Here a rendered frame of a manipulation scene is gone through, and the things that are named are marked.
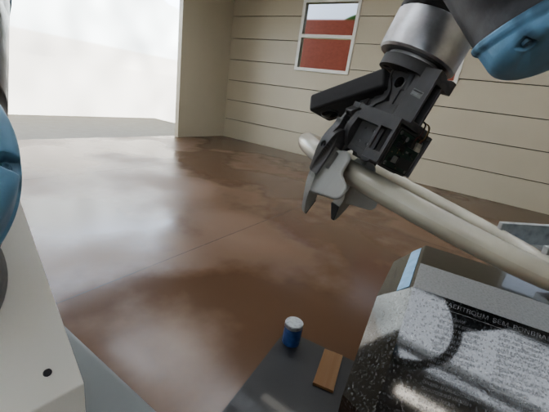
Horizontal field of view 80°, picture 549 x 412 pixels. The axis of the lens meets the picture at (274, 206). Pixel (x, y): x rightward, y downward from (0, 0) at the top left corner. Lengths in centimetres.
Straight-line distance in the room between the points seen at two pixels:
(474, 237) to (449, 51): 19
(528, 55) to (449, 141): 681
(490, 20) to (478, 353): 81
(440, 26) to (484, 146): 665
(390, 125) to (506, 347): 72
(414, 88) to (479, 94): 666
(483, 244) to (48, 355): 49
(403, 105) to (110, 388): 55
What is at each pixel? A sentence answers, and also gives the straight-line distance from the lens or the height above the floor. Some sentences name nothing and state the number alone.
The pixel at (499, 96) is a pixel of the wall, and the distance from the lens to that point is 704.
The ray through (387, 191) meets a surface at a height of 120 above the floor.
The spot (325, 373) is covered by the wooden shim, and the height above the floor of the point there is 3.
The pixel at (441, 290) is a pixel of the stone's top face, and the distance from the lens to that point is 101.
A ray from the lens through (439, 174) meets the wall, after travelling 713.
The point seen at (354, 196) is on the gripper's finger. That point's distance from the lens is 46.
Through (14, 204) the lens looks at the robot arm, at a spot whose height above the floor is 120.
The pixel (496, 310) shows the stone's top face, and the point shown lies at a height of 85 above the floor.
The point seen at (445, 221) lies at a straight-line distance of 40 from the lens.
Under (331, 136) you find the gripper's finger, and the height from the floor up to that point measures 124.
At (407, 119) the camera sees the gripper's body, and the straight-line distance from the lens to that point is 39.
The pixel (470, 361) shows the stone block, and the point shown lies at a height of 76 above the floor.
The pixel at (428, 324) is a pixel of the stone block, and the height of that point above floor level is 79.
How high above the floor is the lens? 128
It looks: 19 degrees down
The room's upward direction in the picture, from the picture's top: 8 degrees clockwise
